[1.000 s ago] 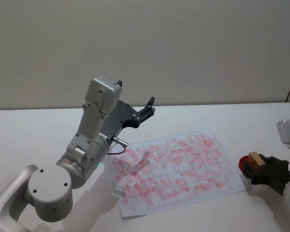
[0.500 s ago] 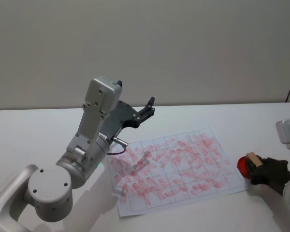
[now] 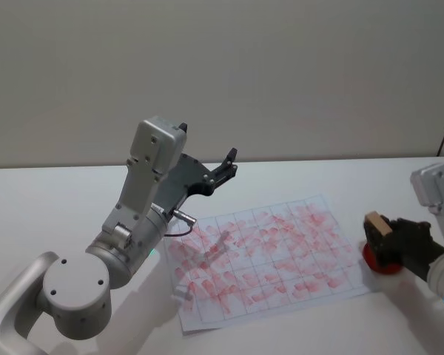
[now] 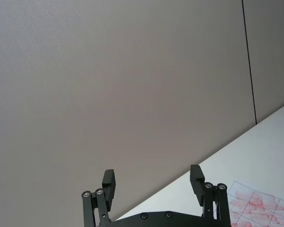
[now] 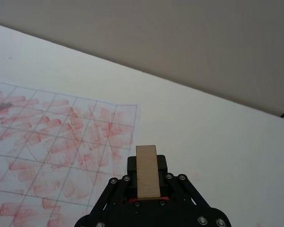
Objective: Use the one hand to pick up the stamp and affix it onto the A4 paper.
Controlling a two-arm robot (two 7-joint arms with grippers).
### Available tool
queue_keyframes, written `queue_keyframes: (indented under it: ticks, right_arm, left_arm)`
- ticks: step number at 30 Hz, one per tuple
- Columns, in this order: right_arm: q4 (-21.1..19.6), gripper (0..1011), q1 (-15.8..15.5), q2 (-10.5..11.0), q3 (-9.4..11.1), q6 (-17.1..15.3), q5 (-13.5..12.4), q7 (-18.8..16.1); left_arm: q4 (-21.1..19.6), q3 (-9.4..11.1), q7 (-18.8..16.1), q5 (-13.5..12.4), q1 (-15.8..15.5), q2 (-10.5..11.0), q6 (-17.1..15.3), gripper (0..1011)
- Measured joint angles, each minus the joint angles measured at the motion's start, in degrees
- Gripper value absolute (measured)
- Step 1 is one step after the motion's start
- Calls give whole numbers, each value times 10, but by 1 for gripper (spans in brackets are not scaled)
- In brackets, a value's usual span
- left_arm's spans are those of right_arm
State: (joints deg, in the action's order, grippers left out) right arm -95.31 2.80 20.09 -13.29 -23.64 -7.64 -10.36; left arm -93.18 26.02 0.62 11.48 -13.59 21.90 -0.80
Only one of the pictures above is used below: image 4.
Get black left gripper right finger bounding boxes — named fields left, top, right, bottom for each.
left=189, top=164, right=232, bottom=227

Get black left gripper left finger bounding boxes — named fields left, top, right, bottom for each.
left=81, top=169, right=116, bottom=227

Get white gridded paper red stamps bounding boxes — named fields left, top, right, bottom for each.
left=227, top=180, right=284, bottom=227

